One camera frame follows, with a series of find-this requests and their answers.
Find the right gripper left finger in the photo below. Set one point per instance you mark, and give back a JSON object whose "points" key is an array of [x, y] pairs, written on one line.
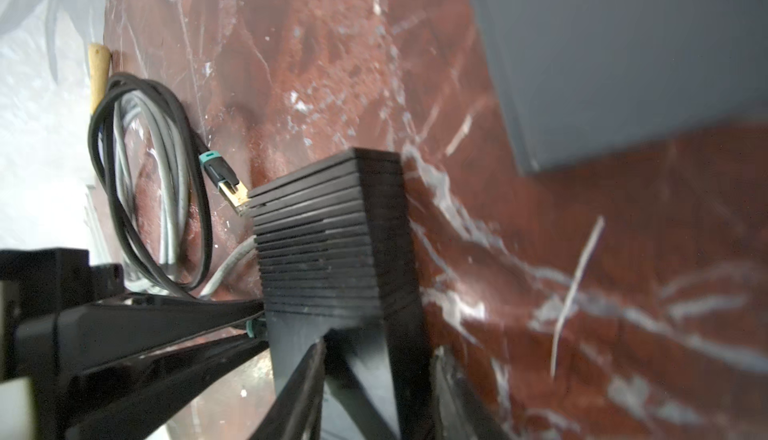
{"points": [[297, 411]]}

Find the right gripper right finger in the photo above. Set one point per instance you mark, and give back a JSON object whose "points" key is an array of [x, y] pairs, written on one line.
{"points": [[458, 411]]}

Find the blue trowel wooden handle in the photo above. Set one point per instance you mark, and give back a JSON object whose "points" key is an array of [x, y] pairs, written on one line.
{"points": [[99, 63]]}

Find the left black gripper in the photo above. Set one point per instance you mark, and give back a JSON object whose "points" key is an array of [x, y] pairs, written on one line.
{"points": [[49, 326]]}

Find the black network switch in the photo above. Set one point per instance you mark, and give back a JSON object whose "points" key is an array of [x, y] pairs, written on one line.
{"points": [[336, 262]]}

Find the dark grey box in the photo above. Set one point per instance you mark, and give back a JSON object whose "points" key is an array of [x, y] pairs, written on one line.
{"points": [[578, 79]]}

